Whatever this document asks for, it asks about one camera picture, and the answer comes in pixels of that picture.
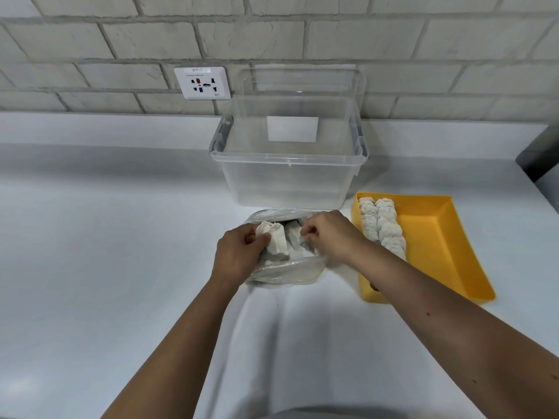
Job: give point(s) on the person's left hand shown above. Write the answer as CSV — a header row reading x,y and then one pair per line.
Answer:
x,y
233,255

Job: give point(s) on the person's right hand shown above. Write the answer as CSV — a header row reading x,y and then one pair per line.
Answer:
x,y
334,233

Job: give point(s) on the person's left fingers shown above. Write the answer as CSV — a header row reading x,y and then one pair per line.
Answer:
x,y
254,239

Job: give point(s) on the person's right fingers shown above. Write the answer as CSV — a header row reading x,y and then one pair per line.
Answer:
x,y
309,231

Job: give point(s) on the white cloth pouch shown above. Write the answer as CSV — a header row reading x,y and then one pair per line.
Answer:
x,y
295,237
276,242

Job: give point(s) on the person's left forearm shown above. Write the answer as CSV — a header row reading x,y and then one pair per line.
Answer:
x,y
183,349

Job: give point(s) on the person's right forearm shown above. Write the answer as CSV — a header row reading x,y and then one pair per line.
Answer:
x,y
454,340

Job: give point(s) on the clear plastic bag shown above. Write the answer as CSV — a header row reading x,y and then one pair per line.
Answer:
x,y
286,272

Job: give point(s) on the clear plastic storage box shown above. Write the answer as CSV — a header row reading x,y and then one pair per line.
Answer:
x,y
288,170

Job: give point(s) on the row of white cloth pouches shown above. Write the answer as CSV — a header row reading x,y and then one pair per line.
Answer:
x,y
384,226

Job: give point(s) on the white paper label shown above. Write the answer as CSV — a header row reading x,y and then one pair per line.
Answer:
x,y
292,129

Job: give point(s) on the yellow plastic tray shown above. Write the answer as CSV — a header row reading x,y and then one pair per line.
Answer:
x,y
441,248

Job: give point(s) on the white wall socket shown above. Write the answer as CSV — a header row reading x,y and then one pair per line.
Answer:
x,y
201,83

